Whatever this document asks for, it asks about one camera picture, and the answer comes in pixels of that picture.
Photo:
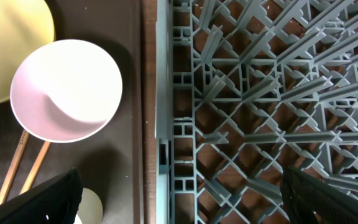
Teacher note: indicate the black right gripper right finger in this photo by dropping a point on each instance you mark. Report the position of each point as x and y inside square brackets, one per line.
[304, 196]

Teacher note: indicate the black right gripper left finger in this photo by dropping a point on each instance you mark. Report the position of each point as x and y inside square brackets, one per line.
[54, 201]

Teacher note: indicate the small white cup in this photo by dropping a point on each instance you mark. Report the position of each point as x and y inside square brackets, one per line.
[90, 210]

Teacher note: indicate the grey dishwasher rack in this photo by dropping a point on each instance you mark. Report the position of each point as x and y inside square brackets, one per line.
[246, 88]

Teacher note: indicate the right wooden chopstick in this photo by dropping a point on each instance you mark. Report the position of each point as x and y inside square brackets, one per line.
[35, 168]

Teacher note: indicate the wooden chopstick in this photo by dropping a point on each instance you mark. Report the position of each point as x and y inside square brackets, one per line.
[6, 186]
[35, 168]

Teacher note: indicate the left wooden chopstick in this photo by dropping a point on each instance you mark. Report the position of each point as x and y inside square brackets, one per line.
[6, 186]

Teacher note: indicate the brown serving tray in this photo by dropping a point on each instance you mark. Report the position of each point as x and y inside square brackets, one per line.
[110, 161]

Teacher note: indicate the pink white bowl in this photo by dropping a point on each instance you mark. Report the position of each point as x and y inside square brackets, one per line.
[66, 91]

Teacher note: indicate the yellow plate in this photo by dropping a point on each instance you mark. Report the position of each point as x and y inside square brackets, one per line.
[25, 26]

